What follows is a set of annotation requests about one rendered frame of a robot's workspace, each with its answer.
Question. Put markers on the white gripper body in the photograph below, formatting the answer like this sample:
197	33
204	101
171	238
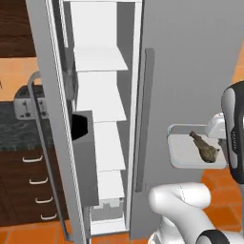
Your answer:
215	127

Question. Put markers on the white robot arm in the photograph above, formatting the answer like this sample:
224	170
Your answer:
178	198

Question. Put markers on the brown fish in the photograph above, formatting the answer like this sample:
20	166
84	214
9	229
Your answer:
206	151

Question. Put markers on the pale grey meat container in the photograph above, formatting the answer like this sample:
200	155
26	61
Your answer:
182	152

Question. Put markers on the white freezer rack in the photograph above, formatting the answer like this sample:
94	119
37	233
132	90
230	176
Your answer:
109	152
110	186
101	108
100	60

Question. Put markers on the white freezer drawer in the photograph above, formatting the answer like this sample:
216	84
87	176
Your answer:
108	211

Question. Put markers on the white freezer compartment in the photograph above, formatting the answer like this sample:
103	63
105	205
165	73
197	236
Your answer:
95	25

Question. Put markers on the grey freezer door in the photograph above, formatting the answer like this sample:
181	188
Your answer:
55	111

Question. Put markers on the grey fridge door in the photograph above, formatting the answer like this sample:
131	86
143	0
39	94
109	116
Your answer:
187	63

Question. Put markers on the grey door bin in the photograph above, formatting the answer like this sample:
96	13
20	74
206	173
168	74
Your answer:
85	158

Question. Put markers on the silver toaster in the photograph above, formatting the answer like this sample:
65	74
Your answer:
25	106

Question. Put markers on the dark wood drawer cabinet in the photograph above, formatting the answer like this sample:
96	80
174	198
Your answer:
16	190

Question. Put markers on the dark wood wall cupboard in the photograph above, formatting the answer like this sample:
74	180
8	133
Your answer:
16	28

